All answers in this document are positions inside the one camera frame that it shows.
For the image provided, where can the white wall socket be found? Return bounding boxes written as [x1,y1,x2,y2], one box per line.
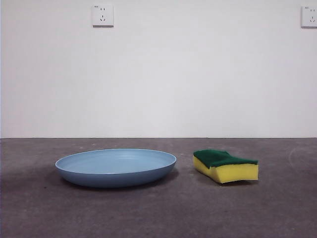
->
[93,4,115,28]
[301,5,317,28]

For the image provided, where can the yellow sponge with green pad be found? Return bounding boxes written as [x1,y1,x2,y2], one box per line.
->
[193,149,260,184]

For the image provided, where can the light blue round plate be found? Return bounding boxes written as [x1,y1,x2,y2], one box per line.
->
[54,148,178,188]

